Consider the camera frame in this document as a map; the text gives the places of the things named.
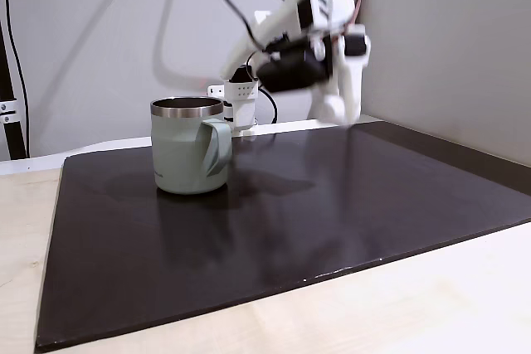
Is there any black table mat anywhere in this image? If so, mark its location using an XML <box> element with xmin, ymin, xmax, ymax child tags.
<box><xmin>33</xmin><ymin>119</ymin><xmax>531</xmax><ymax>351</ymax></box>

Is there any sage green steel mug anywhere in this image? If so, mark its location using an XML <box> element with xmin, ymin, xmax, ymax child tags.
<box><xmin>149</xmin><ymin>95</ymin><xmax>232</xmax><ymax>196</ymax></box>

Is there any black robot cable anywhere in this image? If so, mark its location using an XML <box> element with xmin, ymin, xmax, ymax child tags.
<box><xmin>206</xmin><ymin>0</ymin><xmax>288</xmax><ymax>53</ymax></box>

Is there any white stand bracket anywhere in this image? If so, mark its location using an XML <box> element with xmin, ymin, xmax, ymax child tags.
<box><xmin>0</xmin><ymin>99</ymin><xmax>20</xmax><ymax>124</ymax></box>

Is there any black camera box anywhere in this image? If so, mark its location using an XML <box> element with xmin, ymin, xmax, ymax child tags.
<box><xmin>256</xmin><ymin>37</ymin><xmax>329</xmax><ymax>95</ymax></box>

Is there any black stand pole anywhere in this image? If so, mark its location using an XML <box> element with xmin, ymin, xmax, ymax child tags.
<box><xmin>0</xmin><ymin>17</ymin><xmax>28</xmax><ymax>161</ymax></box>

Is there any black cable by stand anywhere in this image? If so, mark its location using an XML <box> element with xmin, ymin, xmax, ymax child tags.
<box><xmin>0</xmin><ymin>0</ymin><xmax>32</xmax><ymax>158</ymax></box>

